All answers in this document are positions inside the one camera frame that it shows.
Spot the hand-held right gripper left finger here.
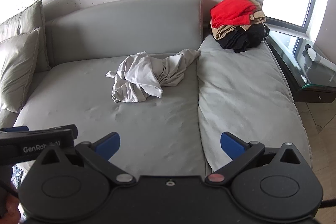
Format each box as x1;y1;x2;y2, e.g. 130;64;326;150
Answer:
35;132;135;185

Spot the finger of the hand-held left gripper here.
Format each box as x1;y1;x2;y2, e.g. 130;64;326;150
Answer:
29;124;79;147
0;126;30;133

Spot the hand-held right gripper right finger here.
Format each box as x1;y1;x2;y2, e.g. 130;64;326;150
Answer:
205;132;306;185

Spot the light grey shirt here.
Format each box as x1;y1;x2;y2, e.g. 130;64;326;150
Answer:
105;49;201;104

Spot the person's left hand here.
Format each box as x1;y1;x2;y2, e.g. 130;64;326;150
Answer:
0;196;21;224

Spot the light grey seat cushion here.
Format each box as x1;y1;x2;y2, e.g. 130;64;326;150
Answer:
197;34;314;172

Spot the glass side table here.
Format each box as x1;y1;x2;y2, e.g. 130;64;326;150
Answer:
266;30;336;104

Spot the grey sofa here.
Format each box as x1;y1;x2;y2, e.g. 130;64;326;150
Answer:
0;0;314;177

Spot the white bottle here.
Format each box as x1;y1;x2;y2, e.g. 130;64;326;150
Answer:
302;44;320;61

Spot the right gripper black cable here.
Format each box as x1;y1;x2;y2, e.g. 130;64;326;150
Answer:
321;200;336;211

